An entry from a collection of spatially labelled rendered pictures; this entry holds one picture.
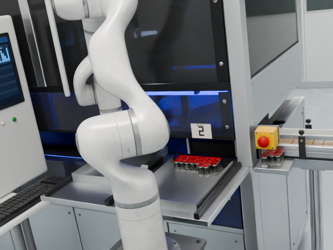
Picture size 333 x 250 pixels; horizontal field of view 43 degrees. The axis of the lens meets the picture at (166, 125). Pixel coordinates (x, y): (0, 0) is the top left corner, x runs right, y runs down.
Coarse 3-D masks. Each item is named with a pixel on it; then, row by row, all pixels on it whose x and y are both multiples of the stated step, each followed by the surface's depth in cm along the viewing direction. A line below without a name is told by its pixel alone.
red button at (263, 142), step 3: (261, 138) 150; (264, 138) 150; (267, 138) 150; (258, 141) 151; (261, 141) 150; (264, 141) 150; (267, 141) 150; (258, 144) 151; (261, 144) 151; (264, 144) 150; (267, 144) 150; (264, 147) 151
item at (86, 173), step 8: (160, 152) 179; (120, 160) 184; (128, 160) 183; (136, 160) 182; (144, 160) 181; (152, 160) 174; (80, 168) 173; (88, 168) 178; (72, 176) 169; (80, 176) 167; (88, 176) 165; (96, 176) 163; (104, 176) 170; (104, 184) 162
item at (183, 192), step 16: (160, 176) 163; (176, 176) 161; (192, 176) 159; (224, 176) 152; (160, 192) 149; (176, 192) 148; (192, 192) 146; (208, 192) 139; (176, 208) 135; (192, 208) 132
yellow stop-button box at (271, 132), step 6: (264, 126) 156; (270, 126) 155; (276, 126) 155; (258, 132) 153; (264, 132) 152; (270, 132) 151; (276, 132) 153; (258, 138) 154; (270, 138) 151; (276, 138) 153; (270, 144) 152; (276, 144) 153
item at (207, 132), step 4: (192, 124) 165; (196, 124) 164; (200, 124) 164; (204, 124) 163; (208, 124) 162; (192, 128) 166; (196, 128) 165; (200, 128) 164; (204, 128) 163; (208, 128) 163; (192, 132) 167; (196, 132) 166; (200, 132) 165; (204, 132) 164; (208, 132) 163; (192, 136) 167; (196, 136) 166; (200, 136) 165; (204, 136) 165; (208, 136) 164
